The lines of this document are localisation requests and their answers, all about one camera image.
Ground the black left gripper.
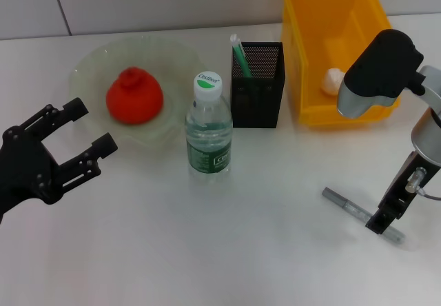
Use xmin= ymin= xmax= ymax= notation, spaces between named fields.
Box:
xmin=0 ymin=97 xmax=119 ymax=224

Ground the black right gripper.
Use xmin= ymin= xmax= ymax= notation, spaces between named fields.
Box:
xmin=365 ymin=150 xmax=440 ymax=235

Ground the grey glitter pen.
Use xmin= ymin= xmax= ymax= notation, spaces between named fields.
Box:
xmin=322 ymin=187 xmax=406 ymax=244

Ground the red-orange toy orange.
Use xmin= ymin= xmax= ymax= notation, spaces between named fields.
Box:
xmin=105 ymin=66 xmax=165 ymax=125

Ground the clear water bottle green label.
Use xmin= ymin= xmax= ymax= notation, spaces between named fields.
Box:
xmin=185 ymin=70 xmax=234 ymax=184

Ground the white paper ball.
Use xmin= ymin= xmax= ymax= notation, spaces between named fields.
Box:
xmin=320 ymin=67 xmax=345 ymax=96

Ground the mint green pen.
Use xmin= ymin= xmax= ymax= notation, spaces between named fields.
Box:
xmin=229 ymin=33 xmax=253 ymax=79

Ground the pale green glass fruit plate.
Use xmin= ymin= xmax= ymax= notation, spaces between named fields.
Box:
xmin=68 ymin=35 xmax=203 ymax=150

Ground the black mesh pen holder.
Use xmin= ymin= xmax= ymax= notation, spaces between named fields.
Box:
xmin=229 ymin=41 xmax=287 ymax=129

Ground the yellow plastic bin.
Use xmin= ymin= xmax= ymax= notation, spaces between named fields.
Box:
xmin=279 ymin=0 xmax=402 ymax=127

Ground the right wrist cable with connector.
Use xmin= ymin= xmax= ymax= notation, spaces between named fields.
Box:
xmin=404 ymin=167 xmax=441 ymax=202

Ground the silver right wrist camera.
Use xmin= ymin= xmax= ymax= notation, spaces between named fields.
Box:
xmin=336 ymin=29 xmax=425 ymax=119

